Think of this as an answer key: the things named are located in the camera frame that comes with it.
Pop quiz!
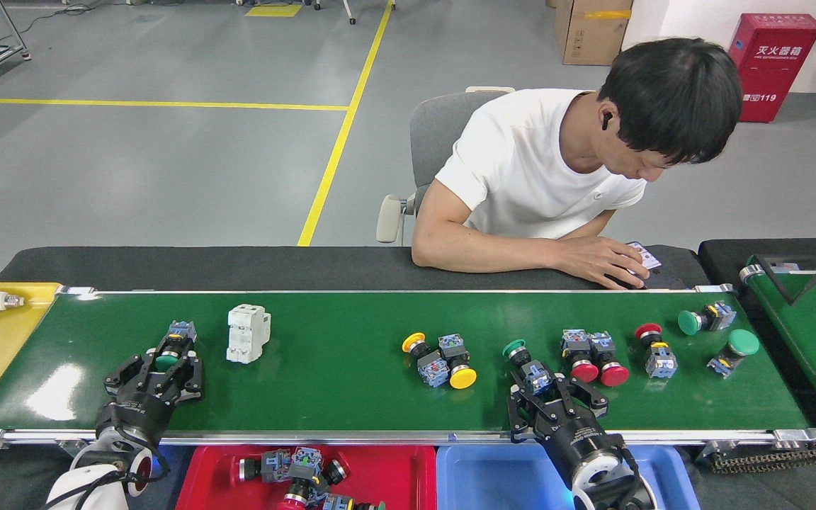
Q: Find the red plastic tray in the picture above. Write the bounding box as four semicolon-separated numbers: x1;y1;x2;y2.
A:
176;444;438;510

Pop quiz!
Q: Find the white stand on wheels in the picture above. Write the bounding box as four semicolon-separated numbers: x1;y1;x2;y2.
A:
312;0;395;26

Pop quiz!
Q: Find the red fire extinguisher cabinet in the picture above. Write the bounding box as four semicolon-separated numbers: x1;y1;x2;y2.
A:
728;13;816;123

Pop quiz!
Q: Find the blue plastic tray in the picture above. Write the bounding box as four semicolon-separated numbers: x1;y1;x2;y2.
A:
436;444;701;510

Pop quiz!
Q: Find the black conveyor drive chain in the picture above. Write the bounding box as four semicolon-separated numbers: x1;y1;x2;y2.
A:
709;445;816;474

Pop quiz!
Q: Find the yellow mushroom push button switch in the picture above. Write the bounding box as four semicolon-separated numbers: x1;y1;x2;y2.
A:
438;333;478;390
402;331;450;389

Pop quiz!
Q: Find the smartphone with lit screen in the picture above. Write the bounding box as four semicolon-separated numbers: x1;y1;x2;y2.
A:
620;241;689;291

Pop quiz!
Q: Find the black cable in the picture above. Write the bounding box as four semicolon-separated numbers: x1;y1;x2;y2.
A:
752;248;816;307

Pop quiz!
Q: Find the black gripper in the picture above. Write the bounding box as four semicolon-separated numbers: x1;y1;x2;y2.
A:
508;374;627;489
95;339;205;451

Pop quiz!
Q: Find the brown cardboard box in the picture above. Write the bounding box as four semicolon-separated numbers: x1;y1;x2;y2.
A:
555;0;633;67

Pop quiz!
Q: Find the person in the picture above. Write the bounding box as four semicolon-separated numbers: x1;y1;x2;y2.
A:
412;37;744;290

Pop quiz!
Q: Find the white circuit breaker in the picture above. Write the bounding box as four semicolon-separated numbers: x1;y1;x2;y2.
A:
226;304;272;365

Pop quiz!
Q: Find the person's right hand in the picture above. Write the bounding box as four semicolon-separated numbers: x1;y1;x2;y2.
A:
562;236;651;288

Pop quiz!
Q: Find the grey office chair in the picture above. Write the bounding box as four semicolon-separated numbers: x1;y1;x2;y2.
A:
376;86;515;245

